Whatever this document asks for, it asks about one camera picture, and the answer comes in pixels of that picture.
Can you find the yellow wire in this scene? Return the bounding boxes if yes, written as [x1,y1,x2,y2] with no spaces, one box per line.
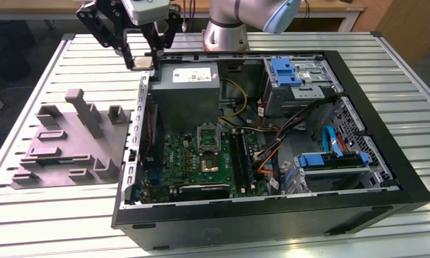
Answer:
[218,77,247,119]

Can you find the wooden cabinet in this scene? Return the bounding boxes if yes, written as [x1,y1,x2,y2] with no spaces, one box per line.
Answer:
[350,0,430,68]

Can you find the grey power supply unit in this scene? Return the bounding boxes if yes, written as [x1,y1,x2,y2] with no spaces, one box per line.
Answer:
[148,63,222,127]

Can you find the metal socket cover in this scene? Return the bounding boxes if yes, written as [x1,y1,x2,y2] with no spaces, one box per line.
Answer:
[197,125,222,153]

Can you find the blue carrier disk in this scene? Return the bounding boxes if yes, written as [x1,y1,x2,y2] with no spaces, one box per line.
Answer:
[297,151,369,169]

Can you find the wooden desk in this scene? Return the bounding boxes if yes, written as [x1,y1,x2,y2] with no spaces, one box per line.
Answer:
[0,0,366,33]

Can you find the black RAM slot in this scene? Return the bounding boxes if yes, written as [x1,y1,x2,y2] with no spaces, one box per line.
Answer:
[229,130,243,190]
[233,130,247,190]
[242,130,258,189]
[238,130,254,190]

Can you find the black PC case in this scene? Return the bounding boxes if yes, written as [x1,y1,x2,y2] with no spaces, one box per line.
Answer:
[109,49,430,251]

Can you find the black Nvidia graphics card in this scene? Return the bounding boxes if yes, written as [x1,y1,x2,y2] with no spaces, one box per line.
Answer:
[178,184,230,201]

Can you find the red orange power wires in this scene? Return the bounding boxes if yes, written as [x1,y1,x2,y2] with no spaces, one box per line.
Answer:
[338,134,358,155]

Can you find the blue drive bay latch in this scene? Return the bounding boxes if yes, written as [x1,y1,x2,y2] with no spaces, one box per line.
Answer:
[270,58,303,87]

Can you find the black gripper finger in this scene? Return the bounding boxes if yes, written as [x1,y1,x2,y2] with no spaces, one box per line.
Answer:
[76,5,136,70]
[142,6,182,70]

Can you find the silver CPU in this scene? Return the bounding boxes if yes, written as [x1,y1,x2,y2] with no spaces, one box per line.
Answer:
[134,56,153,70]

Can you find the grey parts rack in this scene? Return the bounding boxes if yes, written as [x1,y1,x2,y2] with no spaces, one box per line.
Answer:
[10,88,134,190]

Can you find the blue flat data wire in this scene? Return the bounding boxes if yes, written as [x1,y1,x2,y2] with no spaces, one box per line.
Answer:
[322,125,345,158]

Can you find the orange wire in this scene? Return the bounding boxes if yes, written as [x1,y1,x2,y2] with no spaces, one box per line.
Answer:
[257,158,274,177]

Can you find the blue plastic bracket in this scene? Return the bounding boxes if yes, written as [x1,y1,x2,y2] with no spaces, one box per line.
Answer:
[282,165,298,190]

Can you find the grey metal disk bay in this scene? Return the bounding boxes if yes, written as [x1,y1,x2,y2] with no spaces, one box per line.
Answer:
[293,153,398,193]

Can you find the blue network cable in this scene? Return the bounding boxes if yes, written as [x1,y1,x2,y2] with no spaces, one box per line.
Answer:
[0,85,34,97]

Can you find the green motherboard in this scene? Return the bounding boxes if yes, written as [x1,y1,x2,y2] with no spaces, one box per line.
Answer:
[138,125,273,205]

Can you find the green RAM stick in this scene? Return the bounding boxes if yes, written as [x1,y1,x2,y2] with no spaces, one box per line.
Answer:
[34,157,80,166]

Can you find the grey metal drive cage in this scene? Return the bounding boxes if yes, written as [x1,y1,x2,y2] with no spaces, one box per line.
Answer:
[263,58,345,116]

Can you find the CPU socket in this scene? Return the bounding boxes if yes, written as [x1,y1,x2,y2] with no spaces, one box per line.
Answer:
[200,152,222,174]

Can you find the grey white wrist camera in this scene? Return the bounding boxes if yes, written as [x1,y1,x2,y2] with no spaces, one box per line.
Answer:
[121,0,170,26]

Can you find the black wire bundle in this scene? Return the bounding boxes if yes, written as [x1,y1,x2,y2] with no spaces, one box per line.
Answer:
[254,91,345,162]

